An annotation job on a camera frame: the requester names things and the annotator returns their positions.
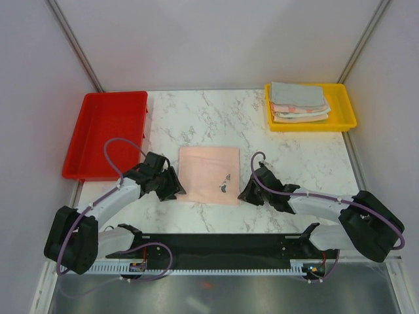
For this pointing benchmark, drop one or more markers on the aluminium frame rail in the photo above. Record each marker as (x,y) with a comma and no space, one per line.
(393,252)

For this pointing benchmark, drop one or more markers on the grey towel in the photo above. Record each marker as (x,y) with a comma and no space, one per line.
(296,95)

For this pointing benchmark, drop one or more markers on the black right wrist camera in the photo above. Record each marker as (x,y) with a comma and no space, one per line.
(267,178)

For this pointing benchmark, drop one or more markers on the red plastic bin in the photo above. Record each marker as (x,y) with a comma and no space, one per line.
(104,116)

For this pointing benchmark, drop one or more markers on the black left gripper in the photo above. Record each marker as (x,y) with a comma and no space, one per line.
(174,186)

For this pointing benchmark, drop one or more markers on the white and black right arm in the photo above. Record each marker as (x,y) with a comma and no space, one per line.
(359,223)

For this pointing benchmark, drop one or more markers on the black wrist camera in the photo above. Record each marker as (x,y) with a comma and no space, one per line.
(267,178)
(154,162)

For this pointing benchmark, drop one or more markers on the right corner aluminium post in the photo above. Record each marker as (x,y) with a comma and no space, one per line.
(378,14)

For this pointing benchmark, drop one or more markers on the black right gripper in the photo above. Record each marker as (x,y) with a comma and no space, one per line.
(246,195)

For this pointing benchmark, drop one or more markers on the light pink towel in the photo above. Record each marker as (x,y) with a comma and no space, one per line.
(210,175)

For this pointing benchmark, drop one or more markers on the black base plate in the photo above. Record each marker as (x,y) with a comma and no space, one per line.
(225,251)

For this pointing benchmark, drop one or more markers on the mint green towel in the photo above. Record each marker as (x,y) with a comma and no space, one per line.
(301,115)

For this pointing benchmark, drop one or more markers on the orange fox towel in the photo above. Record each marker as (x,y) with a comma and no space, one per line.
(301,119)

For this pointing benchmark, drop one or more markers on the white slotted cable duct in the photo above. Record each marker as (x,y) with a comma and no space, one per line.
(124,267)

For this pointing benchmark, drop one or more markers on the yellow plastic bin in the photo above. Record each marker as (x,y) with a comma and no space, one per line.
(340,119)

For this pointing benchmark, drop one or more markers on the pink patterned towel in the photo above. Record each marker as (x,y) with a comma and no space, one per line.
(298,110)

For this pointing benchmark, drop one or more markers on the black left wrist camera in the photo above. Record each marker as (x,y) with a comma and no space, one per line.
(154,162)

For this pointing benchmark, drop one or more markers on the corner aluminium post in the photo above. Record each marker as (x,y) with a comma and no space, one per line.
(72,40)
(378,14)

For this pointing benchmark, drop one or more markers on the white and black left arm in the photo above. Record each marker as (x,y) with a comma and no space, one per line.
(75,240)

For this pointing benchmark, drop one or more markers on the left corner aluminium post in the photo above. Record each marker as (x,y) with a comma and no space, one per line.
(72,40)

